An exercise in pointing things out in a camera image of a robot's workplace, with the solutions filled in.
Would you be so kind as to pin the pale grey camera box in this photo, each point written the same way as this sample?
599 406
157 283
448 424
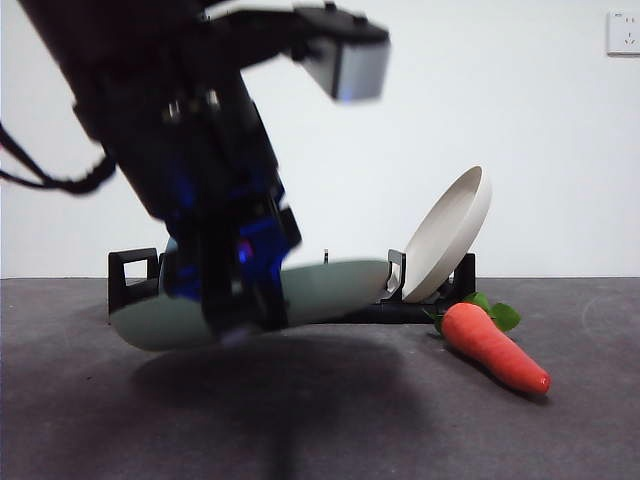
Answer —
360 70

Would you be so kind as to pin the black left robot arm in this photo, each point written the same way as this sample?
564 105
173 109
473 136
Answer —
150 100

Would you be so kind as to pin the green plate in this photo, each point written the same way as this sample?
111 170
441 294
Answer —
325 290

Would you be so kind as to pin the white wall socket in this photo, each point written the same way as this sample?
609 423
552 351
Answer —
625 32

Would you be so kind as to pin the beige plate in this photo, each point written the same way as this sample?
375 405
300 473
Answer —
445 245

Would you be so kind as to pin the blue plate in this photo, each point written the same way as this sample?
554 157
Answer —
169 247

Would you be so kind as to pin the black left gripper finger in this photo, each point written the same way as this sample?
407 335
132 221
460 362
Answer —
271 295
218 295

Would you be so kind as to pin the orange carrot with green leaves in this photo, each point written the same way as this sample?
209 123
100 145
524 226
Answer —
490 345

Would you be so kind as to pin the black plate rack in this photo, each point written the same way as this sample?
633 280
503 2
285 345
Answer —
116 285

